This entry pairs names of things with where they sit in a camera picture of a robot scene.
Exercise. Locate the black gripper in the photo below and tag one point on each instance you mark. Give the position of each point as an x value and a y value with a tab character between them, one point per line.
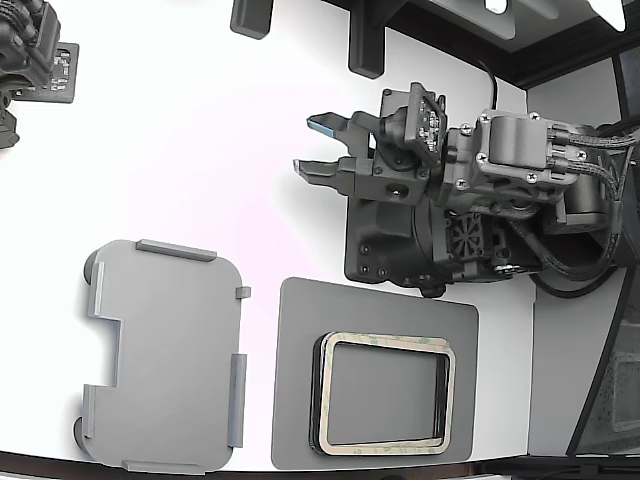
385	182

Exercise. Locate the tan rectangular adhesive frame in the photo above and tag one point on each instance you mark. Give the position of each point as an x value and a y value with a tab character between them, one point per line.
385	338

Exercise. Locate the black six-joint robot arm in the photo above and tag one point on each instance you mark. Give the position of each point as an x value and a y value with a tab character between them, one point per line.
510	145

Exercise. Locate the grey holder with tabs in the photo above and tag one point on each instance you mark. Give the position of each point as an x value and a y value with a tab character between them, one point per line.
170	350

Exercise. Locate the dark grey stand foot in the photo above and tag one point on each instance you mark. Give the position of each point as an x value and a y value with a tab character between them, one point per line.
366	45
250	17

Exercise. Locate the stack of black frames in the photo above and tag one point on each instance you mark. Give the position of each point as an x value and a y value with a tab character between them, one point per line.
315	395

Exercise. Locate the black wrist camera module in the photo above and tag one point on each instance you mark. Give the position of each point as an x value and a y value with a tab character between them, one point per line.
425	125

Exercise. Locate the black enclosure frame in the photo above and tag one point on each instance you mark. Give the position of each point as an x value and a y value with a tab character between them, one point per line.
525	45

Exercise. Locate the grey flat base plate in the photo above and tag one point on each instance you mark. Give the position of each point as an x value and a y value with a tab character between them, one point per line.
300	380

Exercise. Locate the black camera on mount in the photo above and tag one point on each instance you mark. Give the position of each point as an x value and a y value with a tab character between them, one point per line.
30	45

